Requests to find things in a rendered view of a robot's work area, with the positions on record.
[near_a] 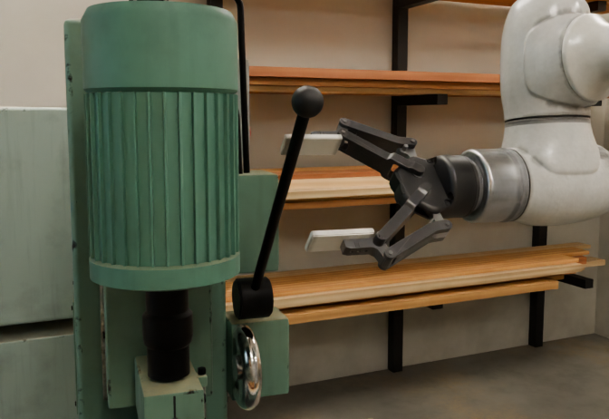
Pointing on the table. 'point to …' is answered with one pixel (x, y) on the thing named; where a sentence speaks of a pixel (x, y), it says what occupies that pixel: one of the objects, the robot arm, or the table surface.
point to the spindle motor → (161, 144)
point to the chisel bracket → (168, 394)
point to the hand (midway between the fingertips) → (304, 190)
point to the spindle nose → (168, 334)
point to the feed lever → (243, 301)
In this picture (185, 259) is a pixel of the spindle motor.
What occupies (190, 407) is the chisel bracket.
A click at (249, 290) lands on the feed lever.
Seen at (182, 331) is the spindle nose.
